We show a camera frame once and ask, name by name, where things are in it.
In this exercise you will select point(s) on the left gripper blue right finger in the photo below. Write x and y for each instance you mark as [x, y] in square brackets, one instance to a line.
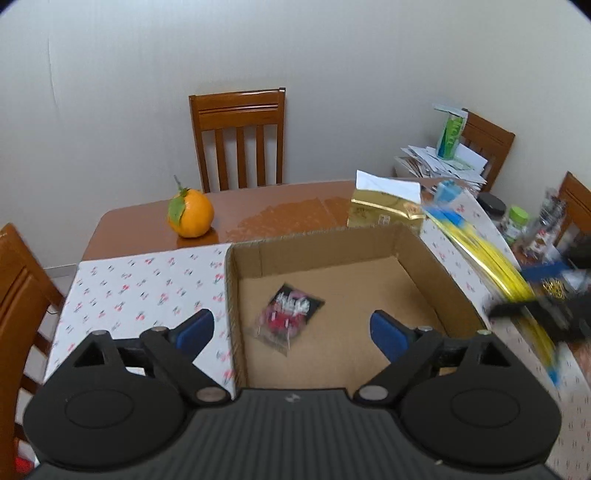
[411, 354]

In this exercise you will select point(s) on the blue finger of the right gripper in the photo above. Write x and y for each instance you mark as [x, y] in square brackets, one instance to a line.
[541, 271]

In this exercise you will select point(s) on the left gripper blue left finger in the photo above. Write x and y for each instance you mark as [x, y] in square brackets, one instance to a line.
[172, 352]

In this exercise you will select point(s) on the yellow blue noodle packet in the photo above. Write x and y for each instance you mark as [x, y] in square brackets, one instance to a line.
[504, 277]

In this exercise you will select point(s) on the black red snack packet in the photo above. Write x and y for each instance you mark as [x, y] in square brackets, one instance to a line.
[284, 317]

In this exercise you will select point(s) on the gold ornament coaster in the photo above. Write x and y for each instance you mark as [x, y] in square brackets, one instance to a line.
[554, 287]

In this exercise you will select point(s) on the clear jar with pens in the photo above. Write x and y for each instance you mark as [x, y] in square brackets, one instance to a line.
[544, 230]

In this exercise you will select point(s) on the green lid bottle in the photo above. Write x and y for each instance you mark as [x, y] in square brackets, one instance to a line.
[514, 224]

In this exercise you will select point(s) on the cherry print tablecloth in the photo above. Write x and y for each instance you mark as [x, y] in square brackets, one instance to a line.
[488, 411]

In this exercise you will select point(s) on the black lid glass jar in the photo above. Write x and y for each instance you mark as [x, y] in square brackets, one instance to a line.
[494, 207]

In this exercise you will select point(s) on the wooden chair near right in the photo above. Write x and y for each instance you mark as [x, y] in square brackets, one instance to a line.
[578, 202]

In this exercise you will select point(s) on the open cardboard box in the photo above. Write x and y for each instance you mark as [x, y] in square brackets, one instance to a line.
[354, 271]

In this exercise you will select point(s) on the light blue small box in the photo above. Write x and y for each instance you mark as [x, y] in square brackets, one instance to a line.
[447, 191]

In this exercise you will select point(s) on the pile of white papers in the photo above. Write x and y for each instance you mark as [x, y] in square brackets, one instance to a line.
[422, 162]

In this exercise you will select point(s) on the wooden chair far right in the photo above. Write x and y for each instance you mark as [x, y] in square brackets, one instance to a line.
[491, 142]

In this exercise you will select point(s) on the orange with green leaf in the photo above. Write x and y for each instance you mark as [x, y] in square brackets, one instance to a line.
[189, 213]

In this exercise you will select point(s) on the gold tissue pack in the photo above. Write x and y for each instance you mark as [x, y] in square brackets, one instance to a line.
[380, 201]

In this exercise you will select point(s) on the wooden chair at left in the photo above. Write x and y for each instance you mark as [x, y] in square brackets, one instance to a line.
[26, 294]

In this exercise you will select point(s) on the green white carton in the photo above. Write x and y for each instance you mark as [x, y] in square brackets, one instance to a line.
[453, 129]

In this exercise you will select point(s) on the wooden chair at far end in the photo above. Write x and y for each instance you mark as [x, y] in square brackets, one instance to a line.
[237, 111]

